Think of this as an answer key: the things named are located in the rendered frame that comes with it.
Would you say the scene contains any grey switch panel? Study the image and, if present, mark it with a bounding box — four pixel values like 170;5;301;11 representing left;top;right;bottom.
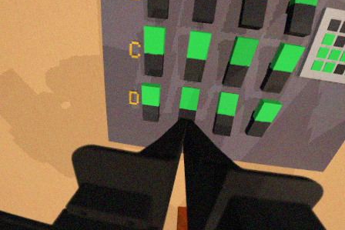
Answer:
101;0;345;172

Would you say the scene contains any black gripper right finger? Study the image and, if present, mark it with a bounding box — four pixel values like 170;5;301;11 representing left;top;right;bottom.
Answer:
183;119;324;230

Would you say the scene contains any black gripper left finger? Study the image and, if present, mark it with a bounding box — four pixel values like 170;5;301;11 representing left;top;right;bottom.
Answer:
72;118;186;230

